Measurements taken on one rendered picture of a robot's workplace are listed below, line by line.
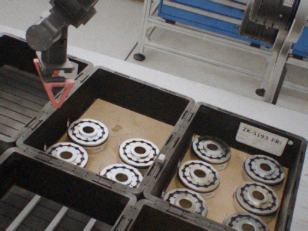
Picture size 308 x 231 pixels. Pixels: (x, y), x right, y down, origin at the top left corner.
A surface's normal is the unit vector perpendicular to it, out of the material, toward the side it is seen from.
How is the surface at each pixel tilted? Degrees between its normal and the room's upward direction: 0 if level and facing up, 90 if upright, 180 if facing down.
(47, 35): 81
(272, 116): 0
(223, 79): 0
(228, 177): 0
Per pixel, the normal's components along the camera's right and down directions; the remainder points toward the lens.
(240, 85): 0.16, -0.79
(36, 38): -0.15, 0.44
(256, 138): -0.36, 0.51
